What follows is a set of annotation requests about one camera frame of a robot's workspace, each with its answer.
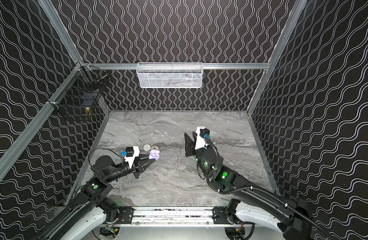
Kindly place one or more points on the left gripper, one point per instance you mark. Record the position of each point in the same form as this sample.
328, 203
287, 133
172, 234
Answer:
136, 168

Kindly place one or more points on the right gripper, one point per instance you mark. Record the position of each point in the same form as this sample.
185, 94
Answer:
194, 147

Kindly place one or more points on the purple round earbud case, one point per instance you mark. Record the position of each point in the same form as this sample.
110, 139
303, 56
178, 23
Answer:
154, 154

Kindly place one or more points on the white round earbud case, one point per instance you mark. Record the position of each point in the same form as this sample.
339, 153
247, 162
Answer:
147, 147

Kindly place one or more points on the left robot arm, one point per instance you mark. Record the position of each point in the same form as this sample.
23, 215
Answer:
92, 207

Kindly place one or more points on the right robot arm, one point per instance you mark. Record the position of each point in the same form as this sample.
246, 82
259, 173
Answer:
252, 203

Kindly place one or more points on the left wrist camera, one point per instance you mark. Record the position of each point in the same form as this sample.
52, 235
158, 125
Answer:
130, 154

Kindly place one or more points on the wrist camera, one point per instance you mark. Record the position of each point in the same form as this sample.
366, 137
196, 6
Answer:
130, 154
202, 134

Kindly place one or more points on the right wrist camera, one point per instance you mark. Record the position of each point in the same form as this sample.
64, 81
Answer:
202, 134

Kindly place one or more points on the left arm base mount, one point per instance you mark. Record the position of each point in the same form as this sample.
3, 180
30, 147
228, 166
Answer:
120, 215

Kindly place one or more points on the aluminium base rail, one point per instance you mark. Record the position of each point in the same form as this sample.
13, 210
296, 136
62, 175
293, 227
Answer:
196, 217

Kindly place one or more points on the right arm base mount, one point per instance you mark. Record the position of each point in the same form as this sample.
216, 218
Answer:
223, 215

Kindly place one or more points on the white wire mesh basket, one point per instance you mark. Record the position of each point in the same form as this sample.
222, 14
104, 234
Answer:
170, 75

